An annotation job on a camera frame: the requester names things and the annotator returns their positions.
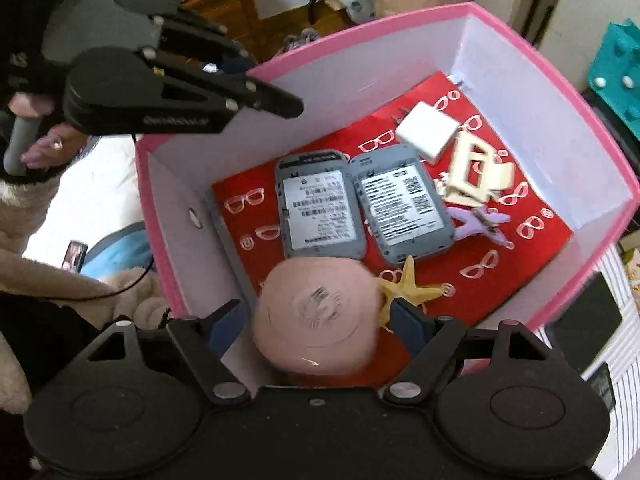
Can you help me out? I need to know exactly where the yellow starfish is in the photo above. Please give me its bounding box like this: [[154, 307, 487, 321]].
[[378, 256, 444, 327]]

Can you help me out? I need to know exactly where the pink round-cornered case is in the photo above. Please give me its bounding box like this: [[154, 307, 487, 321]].
[[253, 257, 382, 376]]

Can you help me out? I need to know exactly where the grey device with white label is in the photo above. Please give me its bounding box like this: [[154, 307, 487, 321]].
[[349, 144, 454, 266]]

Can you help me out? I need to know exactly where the purple hair clip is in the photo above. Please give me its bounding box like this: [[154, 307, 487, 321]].
[[447, 207, 511, 246]]

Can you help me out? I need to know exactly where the grey device with barcode label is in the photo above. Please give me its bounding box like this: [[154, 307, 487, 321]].
[[274, 150, 367, 260]]

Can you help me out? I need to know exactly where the black rectangular box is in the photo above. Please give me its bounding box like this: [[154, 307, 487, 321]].
[[544, 272, 623, 373]]

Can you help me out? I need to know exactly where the white charger plug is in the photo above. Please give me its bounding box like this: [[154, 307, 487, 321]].
[[395, 101, 461, 165]]

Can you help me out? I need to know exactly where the pink storage box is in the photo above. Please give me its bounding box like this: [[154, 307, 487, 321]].
[[134, 1, 640, 396]]

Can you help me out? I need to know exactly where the left hand with ring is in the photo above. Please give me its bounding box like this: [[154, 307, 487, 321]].
[[9, 92, 91, 169]]

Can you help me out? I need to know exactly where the red glasses-print paper bag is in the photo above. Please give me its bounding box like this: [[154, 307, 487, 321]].
[[213, 73, 570, 386]]

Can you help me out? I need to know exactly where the striped tablecloth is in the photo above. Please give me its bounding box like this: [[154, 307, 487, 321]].
[[582, 246, 639, 479]]

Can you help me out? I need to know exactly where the teal felt tote bag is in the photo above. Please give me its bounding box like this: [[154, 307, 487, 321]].
[[587, 20, 640, 139]]

